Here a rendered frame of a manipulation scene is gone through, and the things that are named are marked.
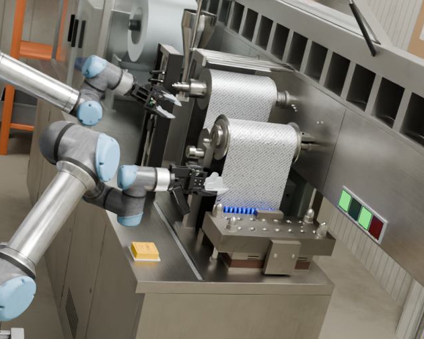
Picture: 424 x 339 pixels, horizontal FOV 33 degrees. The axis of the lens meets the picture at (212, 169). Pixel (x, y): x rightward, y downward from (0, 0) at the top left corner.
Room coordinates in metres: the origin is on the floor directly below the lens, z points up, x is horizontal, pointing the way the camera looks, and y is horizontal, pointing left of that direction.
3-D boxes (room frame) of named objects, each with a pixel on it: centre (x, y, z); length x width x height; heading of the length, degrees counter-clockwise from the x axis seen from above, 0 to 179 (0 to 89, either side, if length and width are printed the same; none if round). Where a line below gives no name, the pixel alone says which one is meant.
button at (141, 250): (1.95, 0.14, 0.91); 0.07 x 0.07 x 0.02; 24
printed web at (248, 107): (2.36, -0.07, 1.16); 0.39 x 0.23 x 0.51; 24
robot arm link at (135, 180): (2.02, 0.22, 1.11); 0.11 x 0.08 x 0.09; 114
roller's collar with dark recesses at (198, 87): (2.41, 0.12, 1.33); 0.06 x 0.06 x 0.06; 24
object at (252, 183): (2.18, -0.14, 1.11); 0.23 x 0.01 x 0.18; 114
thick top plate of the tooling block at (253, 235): (2.09, -0.23, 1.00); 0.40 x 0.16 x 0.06; 114
